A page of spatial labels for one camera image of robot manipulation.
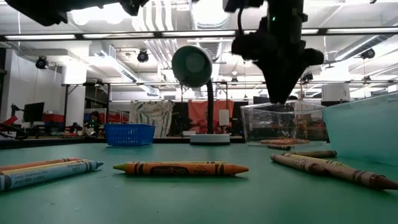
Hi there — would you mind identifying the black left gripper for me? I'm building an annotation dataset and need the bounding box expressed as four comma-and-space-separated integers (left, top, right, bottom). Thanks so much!
4, 0, 150, 27

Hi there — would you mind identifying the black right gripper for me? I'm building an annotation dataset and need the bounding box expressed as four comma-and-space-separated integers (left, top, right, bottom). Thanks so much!
231, 14, 325, 105

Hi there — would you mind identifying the clear plastic container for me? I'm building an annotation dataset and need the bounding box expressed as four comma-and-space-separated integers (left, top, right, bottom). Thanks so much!
239, 100, 328, 147

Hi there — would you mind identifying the orange crayon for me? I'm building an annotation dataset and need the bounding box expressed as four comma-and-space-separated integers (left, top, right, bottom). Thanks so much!
0, 157, 82, 172
124, 162, 249, 177

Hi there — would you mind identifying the blue crayon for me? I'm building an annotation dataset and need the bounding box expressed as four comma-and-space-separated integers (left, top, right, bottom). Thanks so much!
0, 160, 104, 192

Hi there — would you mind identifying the black monitor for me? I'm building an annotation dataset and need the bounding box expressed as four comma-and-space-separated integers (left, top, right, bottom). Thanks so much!
23, 101, 45, 123
252, 95, 272, 105

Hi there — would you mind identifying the black overhead beam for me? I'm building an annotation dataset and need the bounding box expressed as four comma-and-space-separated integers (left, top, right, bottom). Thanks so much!
0, 27, 398, 42

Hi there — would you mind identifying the white box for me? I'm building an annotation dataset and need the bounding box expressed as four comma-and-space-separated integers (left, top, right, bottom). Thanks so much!
321, 83, 351, 102

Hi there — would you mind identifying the red-orange backdrop cloth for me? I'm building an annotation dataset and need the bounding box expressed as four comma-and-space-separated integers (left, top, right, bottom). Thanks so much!
187, 99, 235, 135

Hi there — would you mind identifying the white sheet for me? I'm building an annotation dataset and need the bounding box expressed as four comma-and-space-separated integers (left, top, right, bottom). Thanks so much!
218, 109, 231, 126

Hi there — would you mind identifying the person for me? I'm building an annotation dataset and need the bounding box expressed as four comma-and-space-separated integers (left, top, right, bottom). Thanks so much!
193, 107, 218, 134
83, 111, 104, 137

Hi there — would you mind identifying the black metal rack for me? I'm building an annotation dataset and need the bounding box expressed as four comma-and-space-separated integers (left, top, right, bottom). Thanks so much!
63, 82, 112, 138

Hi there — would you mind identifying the teal plastic bin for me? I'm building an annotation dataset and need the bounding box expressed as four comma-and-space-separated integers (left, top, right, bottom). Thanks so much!
322, 91, 398, 167

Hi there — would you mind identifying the black panel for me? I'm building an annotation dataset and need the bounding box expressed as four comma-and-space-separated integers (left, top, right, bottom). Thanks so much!
170, 101, 190, 137

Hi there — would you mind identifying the grey patterned cloth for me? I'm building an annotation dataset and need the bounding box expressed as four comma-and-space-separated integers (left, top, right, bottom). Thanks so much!
128, 100, 175, 139

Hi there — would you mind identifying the blue plastic basket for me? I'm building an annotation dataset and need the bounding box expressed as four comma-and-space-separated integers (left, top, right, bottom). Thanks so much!
104, 123, 157, 147

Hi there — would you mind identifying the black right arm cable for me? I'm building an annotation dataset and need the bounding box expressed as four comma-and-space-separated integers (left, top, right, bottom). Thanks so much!
236, 6, 245, 35

